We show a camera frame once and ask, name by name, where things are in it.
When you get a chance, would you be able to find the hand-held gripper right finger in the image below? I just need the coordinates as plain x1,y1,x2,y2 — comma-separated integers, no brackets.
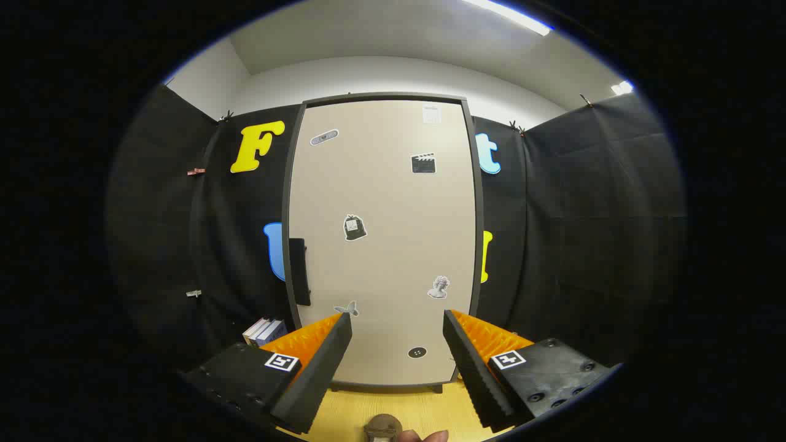
443,309,621,433

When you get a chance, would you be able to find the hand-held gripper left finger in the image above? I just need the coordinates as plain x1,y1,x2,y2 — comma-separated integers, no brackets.
178,312,354,435

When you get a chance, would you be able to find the brown plush shoe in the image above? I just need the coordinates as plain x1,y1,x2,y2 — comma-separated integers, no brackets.
364,414,403,442

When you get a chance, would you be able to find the black door handle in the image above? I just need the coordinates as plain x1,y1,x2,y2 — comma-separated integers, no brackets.
289,238,311,306

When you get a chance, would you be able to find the beige shoe cabinet door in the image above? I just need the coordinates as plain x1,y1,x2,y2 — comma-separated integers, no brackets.
289,100,478,387

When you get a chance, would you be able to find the dark grey shoe cabinet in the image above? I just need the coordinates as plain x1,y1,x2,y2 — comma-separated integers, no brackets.
281,92,486,394

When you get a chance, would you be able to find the blue book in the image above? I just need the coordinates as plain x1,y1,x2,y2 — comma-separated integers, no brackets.
255,319,288,348

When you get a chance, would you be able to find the white book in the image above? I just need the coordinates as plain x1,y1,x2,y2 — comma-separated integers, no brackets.
243,317,271,346

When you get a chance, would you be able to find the black backdrop cloth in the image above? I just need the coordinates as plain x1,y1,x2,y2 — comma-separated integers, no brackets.
107,83,687,394

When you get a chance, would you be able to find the ceiling light strip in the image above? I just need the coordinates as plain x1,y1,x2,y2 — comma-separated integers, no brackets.
461,0,554,36

